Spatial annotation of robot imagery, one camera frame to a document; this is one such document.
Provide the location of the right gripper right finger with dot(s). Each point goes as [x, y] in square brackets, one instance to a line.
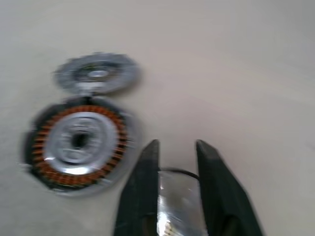
[221, 191]

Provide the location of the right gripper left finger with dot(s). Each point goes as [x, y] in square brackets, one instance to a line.
[137, 191]

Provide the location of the round metal motor stator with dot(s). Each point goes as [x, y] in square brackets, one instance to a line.
[177, 201]

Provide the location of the grey metal round cover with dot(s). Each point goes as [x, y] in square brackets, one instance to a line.
[98, 73]

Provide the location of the motor stator with copper windings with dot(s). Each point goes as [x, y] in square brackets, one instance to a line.
[41, 137]

